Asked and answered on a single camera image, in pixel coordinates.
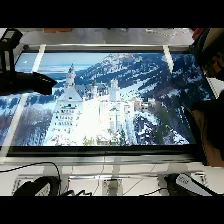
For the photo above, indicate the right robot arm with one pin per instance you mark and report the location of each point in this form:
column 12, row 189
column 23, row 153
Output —
column 190, row 185

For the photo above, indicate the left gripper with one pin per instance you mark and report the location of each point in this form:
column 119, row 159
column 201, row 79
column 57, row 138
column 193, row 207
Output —
column 23, row 83

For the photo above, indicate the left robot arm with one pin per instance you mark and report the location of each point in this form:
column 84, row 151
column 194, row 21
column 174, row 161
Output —
column 39, row 186

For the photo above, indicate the silver frame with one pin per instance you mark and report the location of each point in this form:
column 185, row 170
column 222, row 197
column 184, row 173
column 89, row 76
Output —
column 110, row 169

